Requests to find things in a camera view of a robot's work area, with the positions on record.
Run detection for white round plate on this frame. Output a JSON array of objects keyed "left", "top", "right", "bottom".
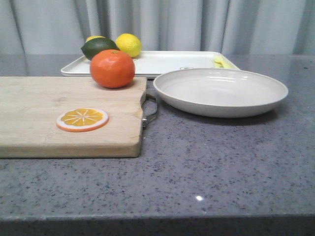
[{"left": 153, "top": 68, "right": 288, "bottom": 118}]

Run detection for wooden cutting board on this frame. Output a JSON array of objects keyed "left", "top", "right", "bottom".
[{"left": 0, "top": 76, "right": 158, "bottom": 158}]

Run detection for white rectangular tray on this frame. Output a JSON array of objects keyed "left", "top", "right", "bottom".
[{"left": 61, "top": 51, "right": 231, "bottom": 78}]

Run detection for orange fruit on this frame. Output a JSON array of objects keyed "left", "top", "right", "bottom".
[{"left": 90, "top": 49, "right": 135, "bottom": 89}]

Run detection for small yellow lemon behind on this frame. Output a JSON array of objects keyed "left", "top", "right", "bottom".
[{"left": 86, "top": 35, "right": 105, "bottom": 42}]

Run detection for green lime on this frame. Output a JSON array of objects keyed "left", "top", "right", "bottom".
[{"left": 81, "top": 37, "right": 120, "bottom": 60}]

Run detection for grey curtain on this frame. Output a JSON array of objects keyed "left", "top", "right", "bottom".
[{"left": 0, "top": 0, "right": 315, "bottom": 55}]

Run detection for orange slice toy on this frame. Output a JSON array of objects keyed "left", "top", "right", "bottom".
[{"left": 56, "top": 108, "right": 109, "bottom": 132}]

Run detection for yellow plastic fork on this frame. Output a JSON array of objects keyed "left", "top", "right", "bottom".
[{"left": 213, "top": 56, "right": 224, "bottom": 68}]

